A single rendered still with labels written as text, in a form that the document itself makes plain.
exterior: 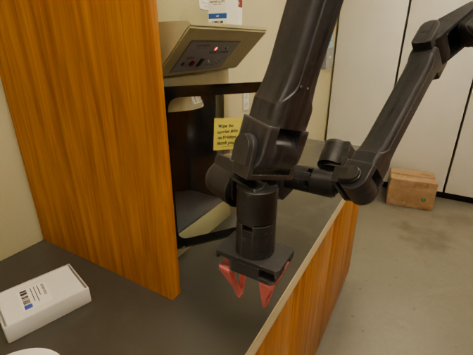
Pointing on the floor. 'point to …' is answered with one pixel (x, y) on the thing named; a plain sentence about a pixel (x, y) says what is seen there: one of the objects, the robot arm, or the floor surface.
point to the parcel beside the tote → (411, 189)
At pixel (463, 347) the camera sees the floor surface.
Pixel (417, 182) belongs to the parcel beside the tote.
